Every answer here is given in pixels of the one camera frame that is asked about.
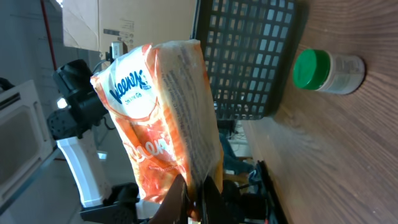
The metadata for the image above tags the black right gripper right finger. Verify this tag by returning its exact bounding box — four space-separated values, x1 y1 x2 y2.
200 176 232 224

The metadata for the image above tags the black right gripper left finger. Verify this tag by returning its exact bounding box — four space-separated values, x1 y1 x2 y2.
149 174 188 224

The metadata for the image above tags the orange tissue pack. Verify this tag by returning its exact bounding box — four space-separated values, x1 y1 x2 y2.
91 39 223 203

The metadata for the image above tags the green lid jar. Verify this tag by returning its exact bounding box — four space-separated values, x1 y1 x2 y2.
293 49 366 95

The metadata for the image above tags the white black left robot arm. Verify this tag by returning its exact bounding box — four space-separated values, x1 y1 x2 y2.
47 59 139 210

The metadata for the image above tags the white microwave cabinet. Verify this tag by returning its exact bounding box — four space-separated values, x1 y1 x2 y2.
1 80 53 207

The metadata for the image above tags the grey plastic mesh basket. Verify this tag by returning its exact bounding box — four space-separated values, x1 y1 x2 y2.
191 0 297 120

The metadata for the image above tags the large cardboard box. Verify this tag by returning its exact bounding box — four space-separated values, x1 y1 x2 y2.
62 0 197 52

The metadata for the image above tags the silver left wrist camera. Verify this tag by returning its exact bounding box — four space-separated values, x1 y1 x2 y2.
109 41 128 62

